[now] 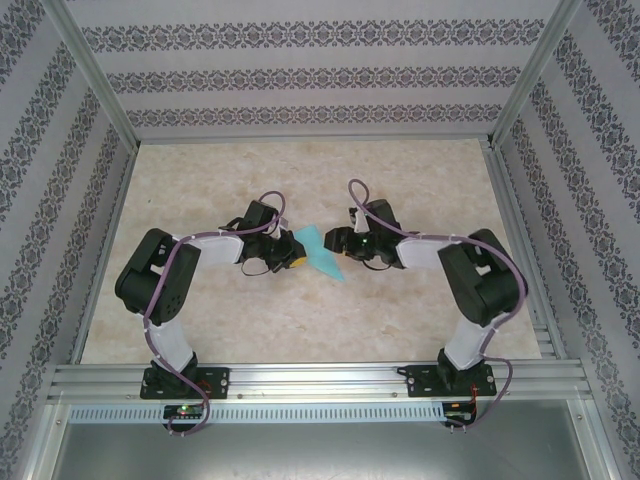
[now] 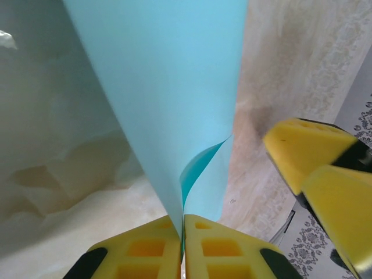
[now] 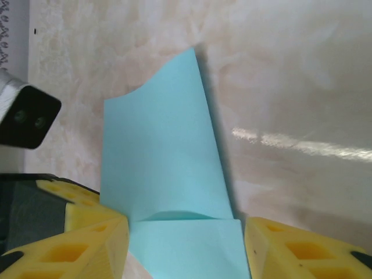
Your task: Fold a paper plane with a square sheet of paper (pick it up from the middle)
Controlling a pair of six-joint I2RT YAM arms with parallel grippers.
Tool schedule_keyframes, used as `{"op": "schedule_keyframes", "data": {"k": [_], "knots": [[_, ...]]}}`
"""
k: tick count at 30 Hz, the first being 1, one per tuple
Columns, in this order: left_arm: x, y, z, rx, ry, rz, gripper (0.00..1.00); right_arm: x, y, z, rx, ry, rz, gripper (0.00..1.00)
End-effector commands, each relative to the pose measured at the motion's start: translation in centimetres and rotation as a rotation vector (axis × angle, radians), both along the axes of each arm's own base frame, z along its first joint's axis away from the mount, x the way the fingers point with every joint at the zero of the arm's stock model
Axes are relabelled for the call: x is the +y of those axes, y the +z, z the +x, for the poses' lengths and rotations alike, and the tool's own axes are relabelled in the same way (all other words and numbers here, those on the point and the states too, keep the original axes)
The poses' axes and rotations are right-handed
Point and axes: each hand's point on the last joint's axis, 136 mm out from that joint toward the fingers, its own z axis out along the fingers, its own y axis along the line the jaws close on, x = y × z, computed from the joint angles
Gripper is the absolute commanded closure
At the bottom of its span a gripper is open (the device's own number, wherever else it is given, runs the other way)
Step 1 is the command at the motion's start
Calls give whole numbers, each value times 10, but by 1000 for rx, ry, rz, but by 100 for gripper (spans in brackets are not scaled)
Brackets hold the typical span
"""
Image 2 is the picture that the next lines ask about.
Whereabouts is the teal paper sheet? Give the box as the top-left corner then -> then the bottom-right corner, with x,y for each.
62,0 -> 248,262

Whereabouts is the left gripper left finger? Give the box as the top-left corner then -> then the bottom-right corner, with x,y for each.
66,216 -> 183,279

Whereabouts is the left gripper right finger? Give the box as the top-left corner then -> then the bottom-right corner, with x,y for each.
184,214 -> 303,279

